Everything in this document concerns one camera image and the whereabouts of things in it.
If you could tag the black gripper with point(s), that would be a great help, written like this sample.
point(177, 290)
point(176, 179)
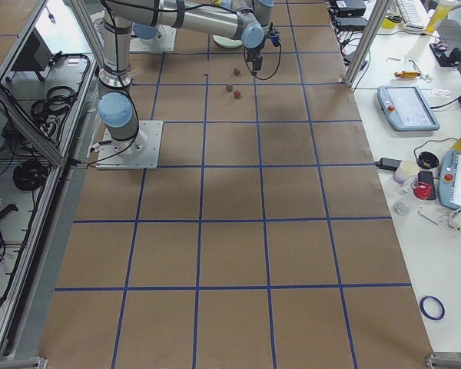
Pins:
point(251, 53)

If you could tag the light green plate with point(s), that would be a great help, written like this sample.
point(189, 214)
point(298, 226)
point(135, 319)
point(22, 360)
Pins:
point(226, 42)

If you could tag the blue teach pendant far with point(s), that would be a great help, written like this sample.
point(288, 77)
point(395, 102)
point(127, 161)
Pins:
point(406, 109)

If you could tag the blue teach pendant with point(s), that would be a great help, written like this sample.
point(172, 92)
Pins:
point(406, 109)
point(449, 187)

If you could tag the black power adapter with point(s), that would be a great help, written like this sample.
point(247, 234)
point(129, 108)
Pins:
point(387, 164)

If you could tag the white paper cup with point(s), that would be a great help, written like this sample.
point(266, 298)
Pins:
point(405, 171)

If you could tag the red round object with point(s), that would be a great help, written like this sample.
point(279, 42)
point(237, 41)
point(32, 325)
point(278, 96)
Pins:
point(423, 191)

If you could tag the blue teach pendant near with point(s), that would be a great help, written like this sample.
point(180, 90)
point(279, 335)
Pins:
point(449, 187)

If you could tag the blue tape roll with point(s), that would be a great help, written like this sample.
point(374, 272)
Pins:
point(432, 308)

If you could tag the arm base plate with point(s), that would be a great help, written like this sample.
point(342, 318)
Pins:
point(143, 153)
point(152, 39)

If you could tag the aluminium frame post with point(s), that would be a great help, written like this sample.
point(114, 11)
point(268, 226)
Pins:
point(374, 22)

